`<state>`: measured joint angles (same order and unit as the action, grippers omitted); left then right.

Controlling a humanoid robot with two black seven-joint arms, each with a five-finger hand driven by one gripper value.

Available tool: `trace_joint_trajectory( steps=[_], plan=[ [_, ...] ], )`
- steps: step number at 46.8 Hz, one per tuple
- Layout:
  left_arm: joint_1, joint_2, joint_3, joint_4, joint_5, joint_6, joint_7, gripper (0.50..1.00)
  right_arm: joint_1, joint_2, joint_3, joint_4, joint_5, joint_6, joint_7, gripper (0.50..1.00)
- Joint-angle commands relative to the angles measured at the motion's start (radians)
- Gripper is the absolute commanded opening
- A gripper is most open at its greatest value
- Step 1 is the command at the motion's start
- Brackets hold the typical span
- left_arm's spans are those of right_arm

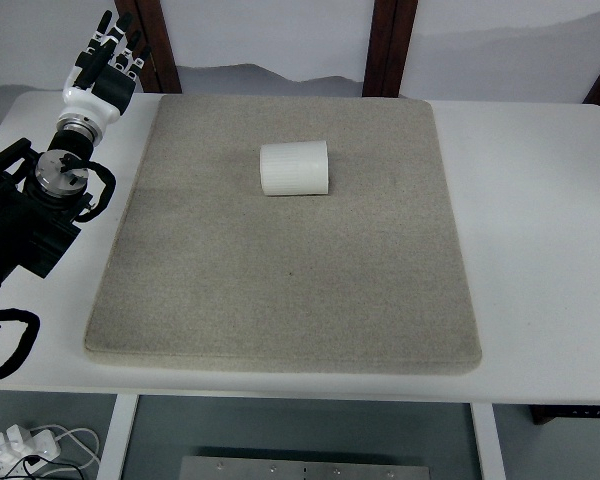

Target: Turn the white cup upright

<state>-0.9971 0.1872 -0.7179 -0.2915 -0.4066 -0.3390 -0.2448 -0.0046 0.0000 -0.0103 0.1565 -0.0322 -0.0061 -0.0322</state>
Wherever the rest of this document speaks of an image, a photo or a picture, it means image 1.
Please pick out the metal base plate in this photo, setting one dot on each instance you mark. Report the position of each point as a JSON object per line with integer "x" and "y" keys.
{"x": 227, "y": 468}

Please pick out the white table leg right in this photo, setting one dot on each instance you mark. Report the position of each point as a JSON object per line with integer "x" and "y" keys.
{"x": 487, "y": 441}

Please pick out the beige fabric mat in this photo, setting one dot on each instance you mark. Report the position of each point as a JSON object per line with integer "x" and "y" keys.
{"x": 209, "y": 273}

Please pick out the white table leg left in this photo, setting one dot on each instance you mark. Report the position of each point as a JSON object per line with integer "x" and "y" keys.
{"x": 118, "y": 437}

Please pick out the middle brown wooden post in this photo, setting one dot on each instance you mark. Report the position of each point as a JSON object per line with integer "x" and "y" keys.
{"x": 389, "y": 40}

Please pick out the white power strip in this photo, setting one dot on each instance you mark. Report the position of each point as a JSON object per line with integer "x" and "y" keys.
{"x": 22, "y": 452}

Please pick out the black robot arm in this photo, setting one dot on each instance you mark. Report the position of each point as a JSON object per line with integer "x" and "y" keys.
{"x": 44, "y": 197}

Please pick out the white ribbed cup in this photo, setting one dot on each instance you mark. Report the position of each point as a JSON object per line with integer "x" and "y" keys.
{"x": 294, "y": 169}

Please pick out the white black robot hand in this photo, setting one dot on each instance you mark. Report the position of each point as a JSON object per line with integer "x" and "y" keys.
{"x": 107, "y": 99}

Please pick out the white table leg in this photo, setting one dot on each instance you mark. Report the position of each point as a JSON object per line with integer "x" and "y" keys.
{"x": 487, "y": 441}
{"x": 118, "y": 437}

